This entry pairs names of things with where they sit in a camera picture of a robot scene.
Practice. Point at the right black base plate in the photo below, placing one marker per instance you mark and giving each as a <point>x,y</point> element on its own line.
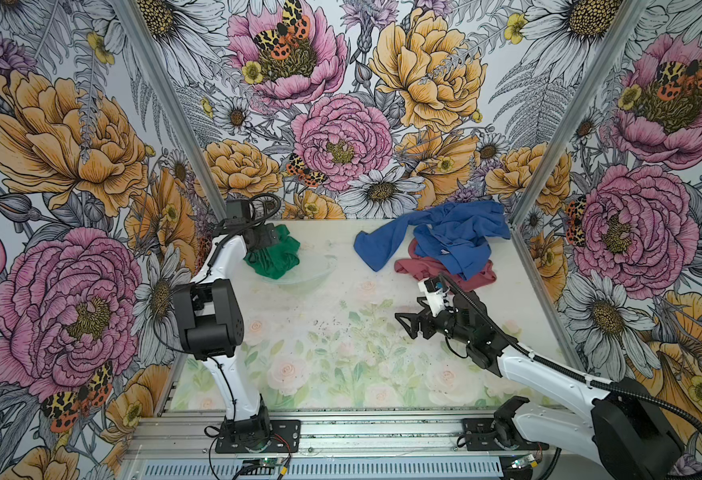
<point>490,434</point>

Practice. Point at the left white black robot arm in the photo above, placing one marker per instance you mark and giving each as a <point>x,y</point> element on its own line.
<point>211,328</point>

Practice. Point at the blue cloth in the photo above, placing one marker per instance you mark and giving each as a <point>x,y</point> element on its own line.
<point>455,234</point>

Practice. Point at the aluminium corner post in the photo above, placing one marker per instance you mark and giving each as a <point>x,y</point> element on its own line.
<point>617,37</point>
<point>153,69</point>

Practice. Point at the maroon red cloth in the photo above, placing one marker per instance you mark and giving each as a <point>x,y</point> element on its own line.
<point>422,268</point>

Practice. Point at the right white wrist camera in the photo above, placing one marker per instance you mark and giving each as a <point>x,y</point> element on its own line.
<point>436,295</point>

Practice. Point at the aluminium front rail frame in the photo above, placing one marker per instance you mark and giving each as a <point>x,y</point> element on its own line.
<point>362,444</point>

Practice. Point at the right aluminium corner post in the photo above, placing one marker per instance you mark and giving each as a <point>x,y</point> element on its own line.
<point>617,37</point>

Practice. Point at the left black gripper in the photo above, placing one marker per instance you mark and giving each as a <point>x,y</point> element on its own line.
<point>266,240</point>

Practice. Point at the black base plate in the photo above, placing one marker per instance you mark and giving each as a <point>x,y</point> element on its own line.
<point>244,437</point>
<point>490,434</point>

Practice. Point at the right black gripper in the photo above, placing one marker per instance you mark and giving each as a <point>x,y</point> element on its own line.
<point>415,324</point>

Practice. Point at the right green circuit board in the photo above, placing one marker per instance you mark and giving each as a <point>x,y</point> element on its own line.
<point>528,461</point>

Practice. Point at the green circuit board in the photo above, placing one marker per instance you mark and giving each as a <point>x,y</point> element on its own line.
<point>263,464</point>
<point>528,461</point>

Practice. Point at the green cloth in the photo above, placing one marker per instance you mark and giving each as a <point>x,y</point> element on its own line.
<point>275,261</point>

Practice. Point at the left green circuit board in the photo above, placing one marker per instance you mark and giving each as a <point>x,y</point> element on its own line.
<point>263,464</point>

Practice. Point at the left aluminium corner post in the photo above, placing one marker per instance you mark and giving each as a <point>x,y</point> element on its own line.
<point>153,69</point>

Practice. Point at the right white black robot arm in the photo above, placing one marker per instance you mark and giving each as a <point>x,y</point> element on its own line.
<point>610,425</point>

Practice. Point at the clear glass bowl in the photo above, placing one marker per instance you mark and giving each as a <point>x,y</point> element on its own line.
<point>311,273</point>

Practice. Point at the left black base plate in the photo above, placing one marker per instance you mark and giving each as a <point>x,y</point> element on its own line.
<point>244,437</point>

